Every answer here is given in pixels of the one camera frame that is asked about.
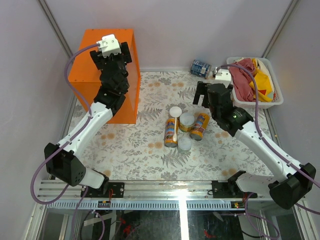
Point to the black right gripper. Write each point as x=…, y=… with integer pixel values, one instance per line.
x=201, y=90

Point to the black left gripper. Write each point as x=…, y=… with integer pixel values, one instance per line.
x=98, y=58

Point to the orange wooden box shelf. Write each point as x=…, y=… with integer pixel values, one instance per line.
x=85, y=76

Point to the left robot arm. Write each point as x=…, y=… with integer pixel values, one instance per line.
x=62, y=159

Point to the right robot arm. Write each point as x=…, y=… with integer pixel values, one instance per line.
x=291, y=180

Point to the lying yellow porridge can right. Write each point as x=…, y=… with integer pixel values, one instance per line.
x=199, y=127

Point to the lying blue tin can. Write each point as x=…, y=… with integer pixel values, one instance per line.
x=200, y=69

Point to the upright yellow can white lid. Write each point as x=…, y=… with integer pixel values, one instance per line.
x=186, y=122

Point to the rear can white lid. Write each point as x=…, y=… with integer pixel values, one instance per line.
x=175, y=112

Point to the pink cloth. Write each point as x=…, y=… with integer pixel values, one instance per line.
x=242, y=80

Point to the lying yellow can with spoon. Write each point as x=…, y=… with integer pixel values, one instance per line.
x=170, y=128

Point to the yellow cloth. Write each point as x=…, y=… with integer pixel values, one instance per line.
x=263, y=81

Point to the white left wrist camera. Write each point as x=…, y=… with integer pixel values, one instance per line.
x=109, y=45

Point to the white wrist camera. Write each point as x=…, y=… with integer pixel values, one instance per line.
x=222, y=76
x=109, y=45

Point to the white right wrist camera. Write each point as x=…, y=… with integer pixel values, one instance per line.
x=222, y=76

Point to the aluminium mounting rail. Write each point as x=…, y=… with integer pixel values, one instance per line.
x=135, y=190

